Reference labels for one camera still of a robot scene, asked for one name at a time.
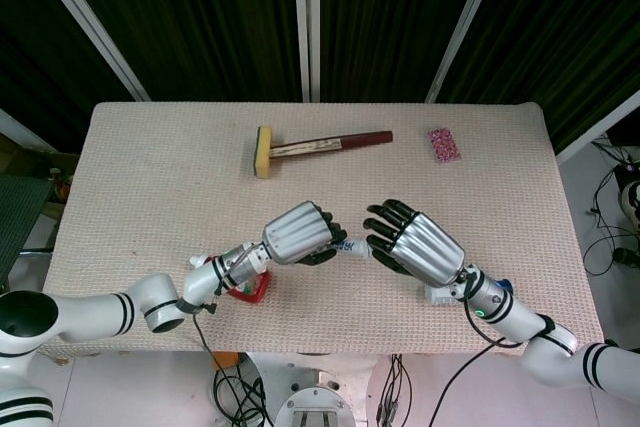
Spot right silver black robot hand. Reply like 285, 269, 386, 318
362, 198, 467, 288

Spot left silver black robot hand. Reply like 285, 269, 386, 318
261, 200, 349, 268

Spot white blue tube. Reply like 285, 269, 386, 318
324, 236, 375, 259

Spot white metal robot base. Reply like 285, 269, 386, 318
247, 350, 377, 427

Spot red ketchup bottle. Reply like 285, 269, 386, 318
189, 254, 274, 306

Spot wooden mallet hammer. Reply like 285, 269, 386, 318
254, 125, 395, 181

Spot beige waffle tablecloth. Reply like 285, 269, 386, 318
37, 100, 604, 361

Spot black white round device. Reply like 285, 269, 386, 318
618, 161, 640, 236

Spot dark green curtain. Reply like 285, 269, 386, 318
0, 0, 640, 154

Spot green mesh mat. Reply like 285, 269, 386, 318
0, 174, 55, 293

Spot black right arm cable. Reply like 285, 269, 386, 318
432, 286, 521, 427

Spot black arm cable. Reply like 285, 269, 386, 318
189, 291, 226, 373
432, 286, 521, 427

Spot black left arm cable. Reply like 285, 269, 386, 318
189, 291, 226, 373

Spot black floor cable bundle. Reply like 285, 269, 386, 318
582, 136, 640, 278

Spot black cables under table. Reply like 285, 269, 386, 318
212, 354, 269, 427

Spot white frame post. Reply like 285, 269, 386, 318
292, 0, 322, 103
0, 106, 57, 154
554, 91, 640, 164
22, 0, 152, 103
424, 0, 520, 104

